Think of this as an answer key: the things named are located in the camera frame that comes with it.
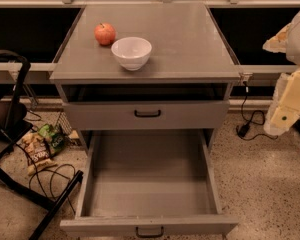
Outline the metal window railing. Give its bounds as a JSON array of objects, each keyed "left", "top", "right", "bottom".
[{"left": 0, "top": 0, "right": 300, "bottom": 85}]

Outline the black floor cable left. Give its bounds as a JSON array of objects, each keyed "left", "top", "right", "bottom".
[{"left": 15, "top": 143, "right": 78, "bottom": 215}]

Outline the grey top drawer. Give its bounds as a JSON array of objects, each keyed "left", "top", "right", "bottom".
[{"left": 63, "top": 101, "right": 229, "bottom": 130}]

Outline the red apple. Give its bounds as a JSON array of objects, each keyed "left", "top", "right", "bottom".
[{"left": 94, "top": 23, "right": 116, "bottom": 46}]

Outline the white ceramic bowl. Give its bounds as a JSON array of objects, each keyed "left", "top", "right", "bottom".
[{"left": 111, "top": 37, "right": 152, "bottom": 71}]

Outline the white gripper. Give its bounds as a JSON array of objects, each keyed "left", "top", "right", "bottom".
[{"left": 264, "top": 68, "right": 300, "bottom": 136}]

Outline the black power adapter cable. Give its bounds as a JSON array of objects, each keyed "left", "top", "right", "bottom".
[{"left": 235, "top": 81, "right": 280, "bottom": 142}]

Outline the green snack bag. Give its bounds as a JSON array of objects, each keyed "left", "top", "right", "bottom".
[{"left": 38, "top": 124, "right": 65, "bottom": 156}]

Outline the grey drawer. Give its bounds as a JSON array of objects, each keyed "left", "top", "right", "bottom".
[
  {"left": 60, "top": 129, "right": 238, "bottom": 238},
  {"left": 63, "top": 101, "right": 229, "bottom": 130}
]

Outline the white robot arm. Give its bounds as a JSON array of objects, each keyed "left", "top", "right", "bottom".
[{"left": 263, "top": 11, "right": 300, "bottom": 136}]

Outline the brown chip bag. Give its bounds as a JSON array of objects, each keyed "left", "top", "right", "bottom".
[{"left": 22, "top": 133, "right": 57, "bottom": 176}]

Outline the grey drawer cabinet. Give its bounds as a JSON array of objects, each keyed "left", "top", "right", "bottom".
[{"left": 51, "top": 2, "right": 239, "bottom": 150}]

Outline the black chair frame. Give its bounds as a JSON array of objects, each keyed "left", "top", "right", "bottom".
[{"left": 0, "top": 50, "right": 83, "bottom": 240}]

